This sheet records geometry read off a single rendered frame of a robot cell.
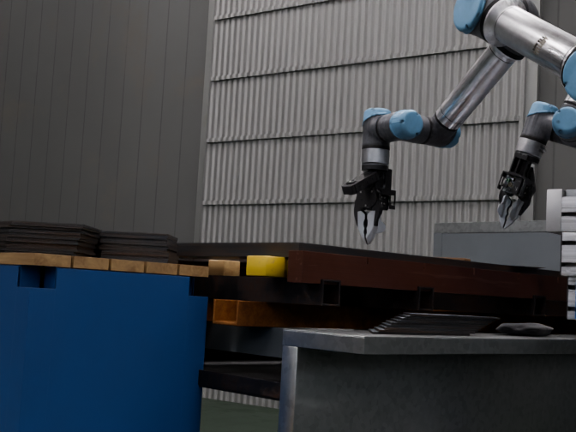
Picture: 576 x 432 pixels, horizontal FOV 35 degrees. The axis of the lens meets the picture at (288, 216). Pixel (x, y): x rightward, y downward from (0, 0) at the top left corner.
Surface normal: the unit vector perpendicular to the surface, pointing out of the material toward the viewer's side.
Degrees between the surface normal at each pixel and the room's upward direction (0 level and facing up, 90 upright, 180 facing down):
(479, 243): 90
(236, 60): 90
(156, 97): 90
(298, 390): 90
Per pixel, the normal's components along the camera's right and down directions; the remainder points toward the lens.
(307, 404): 0.68, -0.03
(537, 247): -0.73, -0.10
